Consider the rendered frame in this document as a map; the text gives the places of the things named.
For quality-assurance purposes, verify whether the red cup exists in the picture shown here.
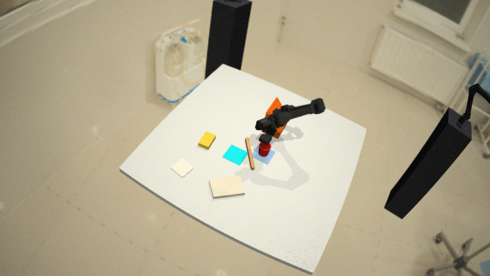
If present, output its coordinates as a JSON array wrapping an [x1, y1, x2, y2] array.
[[259, 142, 271, 157]]

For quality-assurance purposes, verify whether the tan wooden bar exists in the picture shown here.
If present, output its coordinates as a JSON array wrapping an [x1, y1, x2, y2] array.
[[245, 137, 255, 171]]

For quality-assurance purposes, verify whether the yellow rectangular block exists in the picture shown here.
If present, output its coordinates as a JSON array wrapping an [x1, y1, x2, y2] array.
[[198, 131, 216, 150]]

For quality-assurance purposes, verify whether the cream flat square tile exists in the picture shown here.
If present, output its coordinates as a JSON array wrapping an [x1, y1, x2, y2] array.
[[171, 159, 194, 178]]

